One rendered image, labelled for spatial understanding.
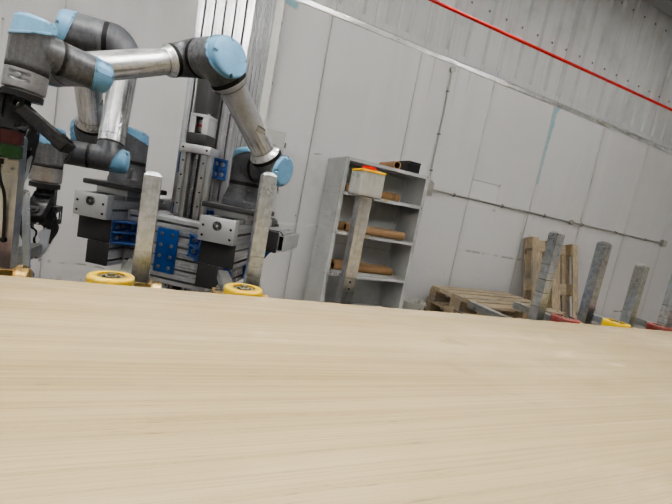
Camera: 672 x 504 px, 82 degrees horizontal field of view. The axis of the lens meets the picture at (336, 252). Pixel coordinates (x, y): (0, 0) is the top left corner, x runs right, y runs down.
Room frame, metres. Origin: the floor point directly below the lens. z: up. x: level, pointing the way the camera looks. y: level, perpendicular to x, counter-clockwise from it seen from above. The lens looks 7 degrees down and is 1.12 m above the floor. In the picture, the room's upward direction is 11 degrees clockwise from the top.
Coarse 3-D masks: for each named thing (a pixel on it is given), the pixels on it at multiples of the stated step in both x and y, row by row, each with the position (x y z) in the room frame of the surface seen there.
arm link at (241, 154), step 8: (240, 152) 1.50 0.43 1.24; (248, 152) 1.50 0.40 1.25; (240, 160) 1.50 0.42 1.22; (248, 160) 1.48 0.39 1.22; (232, 168) 1.52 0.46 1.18; (240, 168) 1.50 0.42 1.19; (248, 168) 1.47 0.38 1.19; (232, 176) 1.51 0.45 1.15; (240, 176) 1.50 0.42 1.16; (248, 176) 1.49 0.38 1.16
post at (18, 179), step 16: (16, 176) 0.74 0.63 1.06; (0, 192) 0.74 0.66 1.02; (16, 192) 0.75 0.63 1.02; (0, 208) 0.74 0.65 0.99; (16, 208) 0.75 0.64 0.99; (0, 224) 0.74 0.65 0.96; (16, 224) 0.76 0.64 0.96; (16, 240) 0.76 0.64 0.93; (0, 256) 0.74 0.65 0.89; (16, 256) 0.77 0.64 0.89
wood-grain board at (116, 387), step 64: (0, 320) 0.45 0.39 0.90; (64, 320) 0.49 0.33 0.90; (128, 320) 0.53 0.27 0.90; (192, 320) 0.57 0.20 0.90; (256, 320) 0.63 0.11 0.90; (320, 320) 0.70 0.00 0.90; (384, 320) 0.78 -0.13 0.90; (448, 320) 0.88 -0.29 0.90; (512, 320) 1.02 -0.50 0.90; (0, 384) 0.33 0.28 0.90; (64, 384) 0.34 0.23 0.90; (128, 384) 0.36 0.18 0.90; (192, 384) 0.39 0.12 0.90; (256, 384) 0.41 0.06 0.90; (320, 384) 0.44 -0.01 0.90; (384, 384) 0.48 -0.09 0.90; (448, 384) 0.51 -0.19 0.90; (512, 384) 0.56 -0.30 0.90; (576, 384) 0.61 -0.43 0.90; (640, 384) 0.68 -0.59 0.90; (0, 448) 0.25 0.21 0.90; (64, 448) 0.26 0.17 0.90; (128, 448) 0.28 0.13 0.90; (192, 448) 0.29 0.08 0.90; (256, 448) 0.30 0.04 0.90; (320, 448) 0.32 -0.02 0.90; (384, 448) 0.34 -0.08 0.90; (448, 448) 0.36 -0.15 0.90; (512, 448) 0.38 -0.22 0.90; (576, 448) 0.41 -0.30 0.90; (640, 448) 0.43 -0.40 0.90
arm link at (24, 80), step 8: (8, 72) 0.79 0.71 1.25; (16, 72) 0.79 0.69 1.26; (24, 72) 0.80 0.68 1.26; (32, 72) 0.81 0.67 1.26; (8, 80) 0.79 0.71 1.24; (16, 80) 0.79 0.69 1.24; (24, 80) 0.80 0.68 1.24; (32, 80) 0.81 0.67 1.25; (40, 80) 0.82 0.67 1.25; (48, 80) 0.85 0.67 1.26; (16, 88) 0.80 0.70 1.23; (24, 88) 0.80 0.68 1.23; (32, 88) 0.81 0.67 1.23; (40, 88) 0.82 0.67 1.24; (40, 96) 0.83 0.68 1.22
